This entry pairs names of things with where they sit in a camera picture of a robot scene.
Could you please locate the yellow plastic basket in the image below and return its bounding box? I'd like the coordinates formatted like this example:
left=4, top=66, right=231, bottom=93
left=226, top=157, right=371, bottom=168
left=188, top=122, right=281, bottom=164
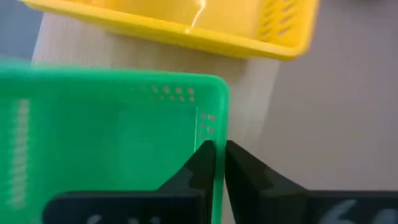
left=18, top=0, right=321, bottom=62

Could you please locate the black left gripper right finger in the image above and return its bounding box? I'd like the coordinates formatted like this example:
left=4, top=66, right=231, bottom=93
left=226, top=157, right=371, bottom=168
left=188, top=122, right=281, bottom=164
left=225, top=140, right=398, bottom=224

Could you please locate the green plastic basket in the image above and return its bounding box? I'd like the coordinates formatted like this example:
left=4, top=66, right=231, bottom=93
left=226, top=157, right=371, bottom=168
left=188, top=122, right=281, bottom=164
left=0, top=60, right=231, bottom=224

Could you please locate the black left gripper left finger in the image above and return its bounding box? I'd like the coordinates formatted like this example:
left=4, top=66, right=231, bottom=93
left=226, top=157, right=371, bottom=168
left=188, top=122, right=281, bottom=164
left=42, top=140, right=217, bottom=224

